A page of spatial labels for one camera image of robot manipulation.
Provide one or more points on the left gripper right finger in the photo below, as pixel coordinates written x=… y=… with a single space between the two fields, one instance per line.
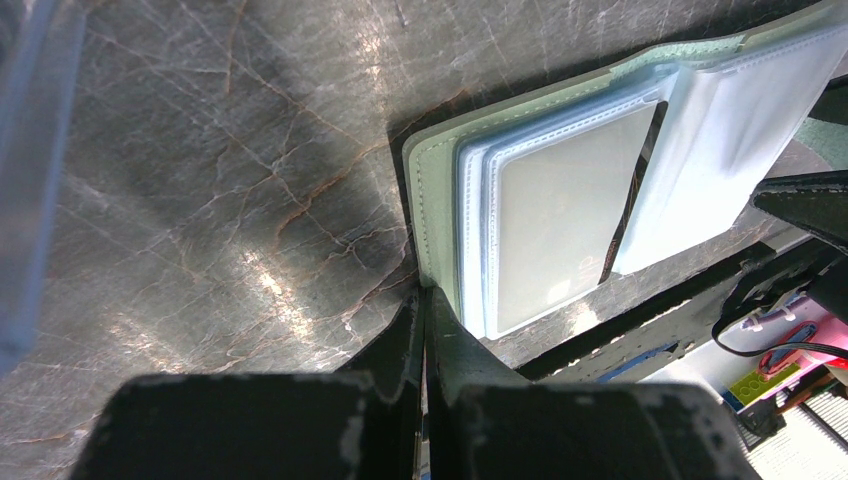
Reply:
x=487 y=421

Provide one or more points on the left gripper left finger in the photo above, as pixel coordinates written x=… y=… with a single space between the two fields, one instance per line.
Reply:
x=360 y=421

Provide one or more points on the black VIP credit card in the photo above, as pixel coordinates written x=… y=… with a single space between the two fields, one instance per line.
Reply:
x=640 y=168

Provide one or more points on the clear plastic card box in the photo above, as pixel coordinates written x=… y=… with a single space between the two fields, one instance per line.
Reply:
x=41 y=44

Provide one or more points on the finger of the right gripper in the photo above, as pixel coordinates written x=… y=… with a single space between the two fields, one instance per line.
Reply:
x=814 y=202

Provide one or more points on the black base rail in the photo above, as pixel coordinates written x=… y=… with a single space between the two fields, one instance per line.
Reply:
x=669 y=324

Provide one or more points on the green leather card holder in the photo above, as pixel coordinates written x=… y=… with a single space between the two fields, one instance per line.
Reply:
x=514 y=205

